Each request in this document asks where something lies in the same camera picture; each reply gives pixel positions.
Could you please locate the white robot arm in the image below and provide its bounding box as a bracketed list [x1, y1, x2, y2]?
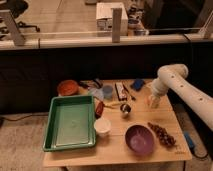
[148, 64, 213, 131]

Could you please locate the black pen tool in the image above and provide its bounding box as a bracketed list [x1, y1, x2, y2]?
[122, 83, 136, 101]

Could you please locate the bunch of dark grapes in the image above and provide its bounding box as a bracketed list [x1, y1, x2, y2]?
[148, 123, 176, 148]

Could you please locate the dark red small object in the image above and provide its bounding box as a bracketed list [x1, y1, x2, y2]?
[95, 102, 105, 119]

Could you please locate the blue object on floor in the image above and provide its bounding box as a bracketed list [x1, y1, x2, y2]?
[184, 132, 195, 149]

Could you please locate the light blue plastic cup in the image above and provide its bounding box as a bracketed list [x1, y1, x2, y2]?
[102, 85, 113, 99]

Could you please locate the red-brown bowl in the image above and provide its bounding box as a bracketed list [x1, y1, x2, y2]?
[57, 80, 79, 96]

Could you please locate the blue sponge block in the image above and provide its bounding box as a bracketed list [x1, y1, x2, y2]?
[130, 79, 145, 91]

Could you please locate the dark rectangular bar box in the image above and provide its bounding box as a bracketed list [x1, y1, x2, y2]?
[115, 82, 127, 101]

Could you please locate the green plastic tray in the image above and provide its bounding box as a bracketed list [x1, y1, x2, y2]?
[43, 95, 96, 152]

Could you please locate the purple bowl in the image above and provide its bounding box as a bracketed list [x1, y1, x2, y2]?
[125, 125, 154, 156]

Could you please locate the white cardboard box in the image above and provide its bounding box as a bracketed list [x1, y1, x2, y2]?
[96, 2, 128, 35]

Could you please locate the small metal cup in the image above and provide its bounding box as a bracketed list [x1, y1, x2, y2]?
[120, 104, 131, 118]

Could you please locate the clear plastic bag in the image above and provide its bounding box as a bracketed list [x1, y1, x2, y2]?
[89, 88, 104, 101]

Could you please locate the white paper cup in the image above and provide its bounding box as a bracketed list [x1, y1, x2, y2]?
[94, 118, 111, 137]

